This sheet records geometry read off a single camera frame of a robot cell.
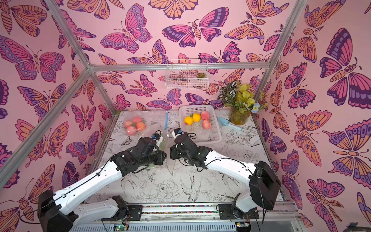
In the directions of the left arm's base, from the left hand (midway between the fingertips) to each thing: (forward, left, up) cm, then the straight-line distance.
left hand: (168, 154), depth 76 cm
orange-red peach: (+28, +24, -11) cm, 39 cm away
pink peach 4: (+31, +34, -11) cm, 47 cm away
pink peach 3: (+36, +29, -13) cm, 48 cm away
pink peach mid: (+29, -23, -10) cm, 39 cm away
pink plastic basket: (+29, -16, -18) cm, 38 cm away
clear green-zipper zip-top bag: (+3, +1, +5) cm, 5 cm away
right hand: (+4, -1, +1) cm, 4 cm away
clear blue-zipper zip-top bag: (+40, +23, -17) cm, 49 cm away
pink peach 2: (+26, +31, -13) cm, 42 cm away
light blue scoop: (+37, -39, -17) cm, 56 cm away
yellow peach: (+33, -10, -11) cm, 37 cm away
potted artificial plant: (+43, -45, +3) cm, 62 cm away
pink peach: (+39, -23, -11) cm, 46 cm away
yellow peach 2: (+36, -17, -11) cm, 41 cm away
